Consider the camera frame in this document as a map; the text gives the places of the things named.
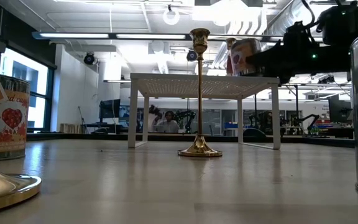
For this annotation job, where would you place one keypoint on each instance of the silver ventilation duct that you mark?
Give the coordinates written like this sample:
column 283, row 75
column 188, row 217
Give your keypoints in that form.
column 275, row 25

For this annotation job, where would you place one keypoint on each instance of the black metal table frame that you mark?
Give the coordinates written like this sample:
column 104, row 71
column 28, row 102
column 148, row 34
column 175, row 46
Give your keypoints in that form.
column 89, row 137

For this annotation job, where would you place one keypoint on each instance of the black monitor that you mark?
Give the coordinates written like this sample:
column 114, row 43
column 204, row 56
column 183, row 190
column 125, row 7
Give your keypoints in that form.
column 109, row 109
column 339, row 110

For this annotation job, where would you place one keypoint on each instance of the white perforated metal shelf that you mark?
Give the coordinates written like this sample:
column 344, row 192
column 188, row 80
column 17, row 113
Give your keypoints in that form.
column 197, row 77

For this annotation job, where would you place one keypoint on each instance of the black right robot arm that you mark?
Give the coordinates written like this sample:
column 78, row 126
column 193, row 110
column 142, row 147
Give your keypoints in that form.
column 337, row 59

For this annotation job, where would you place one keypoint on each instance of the person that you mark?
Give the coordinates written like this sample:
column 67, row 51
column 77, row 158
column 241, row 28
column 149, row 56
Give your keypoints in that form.
column 168, row 124

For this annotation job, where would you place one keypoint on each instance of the black background robot arm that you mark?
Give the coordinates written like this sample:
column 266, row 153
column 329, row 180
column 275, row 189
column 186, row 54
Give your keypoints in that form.
column 309, row 118
column 155, row 112
column 186, row 116

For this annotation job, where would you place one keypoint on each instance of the orange-labelled candle tin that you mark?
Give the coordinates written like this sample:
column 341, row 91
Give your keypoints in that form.
column 241, row 59
column 8, row 124

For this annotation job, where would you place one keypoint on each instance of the wooden slat stack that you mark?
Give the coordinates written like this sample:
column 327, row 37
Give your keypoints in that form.
column 70, row 128

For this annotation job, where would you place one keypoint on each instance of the black office chair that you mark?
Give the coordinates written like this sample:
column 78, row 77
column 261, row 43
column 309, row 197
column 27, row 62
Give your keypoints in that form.
column 253, row 133

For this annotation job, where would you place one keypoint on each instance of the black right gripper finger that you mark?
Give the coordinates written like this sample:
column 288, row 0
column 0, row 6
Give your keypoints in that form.
column 266, row 62

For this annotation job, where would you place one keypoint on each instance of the blue box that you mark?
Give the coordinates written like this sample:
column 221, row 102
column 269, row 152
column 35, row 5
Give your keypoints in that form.
column 230, row 126

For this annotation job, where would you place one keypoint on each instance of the black track spotlight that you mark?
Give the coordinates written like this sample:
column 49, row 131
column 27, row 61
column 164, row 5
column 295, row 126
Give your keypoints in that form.
column 326, row 80

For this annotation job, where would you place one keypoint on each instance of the black ceiling spotlight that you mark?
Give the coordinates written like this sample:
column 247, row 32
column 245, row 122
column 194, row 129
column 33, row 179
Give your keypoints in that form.
column 89, row 58
column 192, row 56

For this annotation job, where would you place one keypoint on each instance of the long ceiling light bar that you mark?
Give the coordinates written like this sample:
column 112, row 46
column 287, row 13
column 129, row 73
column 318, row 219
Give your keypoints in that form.
column 73, row 35

